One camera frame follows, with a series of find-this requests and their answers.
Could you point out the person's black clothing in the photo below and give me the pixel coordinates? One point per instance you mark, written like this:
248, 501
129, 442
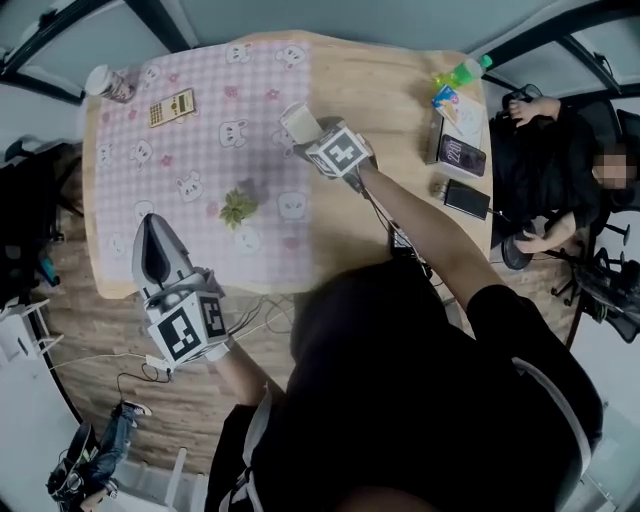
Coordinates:
400, 400

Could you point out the white shelf unit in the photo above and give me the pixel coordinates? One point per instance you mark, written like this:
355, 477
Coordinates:
170, 480

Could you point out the blue and yellow carton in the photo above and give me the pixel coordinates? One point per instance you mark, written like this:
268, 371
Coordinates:
445, 100

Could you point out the black office chair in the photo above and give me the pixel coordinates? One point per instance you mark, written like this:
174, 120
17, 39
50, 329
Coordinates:
30, 215

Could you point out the person's left forearm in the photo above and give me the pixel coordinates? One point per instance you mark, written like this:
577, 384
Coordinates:
245, 375

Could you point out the purple screen smartphone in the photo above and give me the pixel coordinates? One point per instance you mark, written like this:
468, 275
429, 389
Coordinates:
462, 155

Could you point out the beige calculator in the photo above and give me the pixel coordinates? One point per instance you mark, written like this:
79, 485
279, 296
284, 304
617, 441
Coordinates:
172, 107

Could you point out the white book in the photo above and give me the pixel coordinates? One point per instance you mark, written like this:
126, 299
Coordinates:
467, 125

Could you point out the green plastic bottle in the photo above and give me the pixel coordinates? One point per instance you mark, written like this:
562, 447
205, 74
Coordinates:
462, 72

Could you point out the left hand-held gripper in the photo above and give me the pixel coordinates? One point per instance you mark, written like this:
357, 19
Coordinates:
187, 325

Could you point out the glass jar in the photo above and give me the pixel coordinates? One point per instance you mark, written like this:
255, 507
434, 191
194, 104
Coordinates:
107, 85

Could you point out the person's right forearm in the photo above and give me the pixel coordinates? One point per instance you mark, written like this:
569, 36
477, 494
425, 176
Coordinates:
415, 220

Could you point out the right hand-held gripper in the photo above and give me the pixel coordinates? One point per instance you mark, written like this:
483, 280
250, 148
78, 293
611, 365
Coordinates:
340, 152

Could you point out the pink checked tablecloth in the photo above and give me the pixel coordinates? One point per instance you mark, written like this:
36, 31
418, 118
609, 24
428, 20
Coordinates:
200, 165

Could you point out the white rectangular block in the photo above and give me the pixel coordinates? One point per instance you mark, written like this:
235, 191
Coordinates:
300, 122

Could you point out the black power bank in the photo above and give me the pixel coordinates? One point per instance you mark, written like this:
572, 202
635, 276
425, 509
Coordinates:
467, 199

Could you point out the small black monitor device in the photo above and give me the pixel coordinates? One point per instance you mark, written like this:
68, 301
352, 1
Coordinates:
400, 245

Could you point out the blue plastic item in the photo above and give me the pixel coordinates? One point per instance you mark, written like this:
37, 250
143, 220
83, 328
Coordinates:
50, 272

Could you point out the white power adapter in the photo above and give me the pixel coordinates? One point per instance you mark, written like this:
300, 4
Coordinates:
157, 362

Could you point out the white metal rack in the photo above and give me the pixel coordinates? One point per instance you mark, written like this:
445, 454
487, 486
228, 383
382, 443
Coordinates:
25, 330

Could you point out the small green potted plant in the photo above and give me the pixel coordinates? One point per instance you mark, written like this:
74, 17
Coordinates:
237, 207

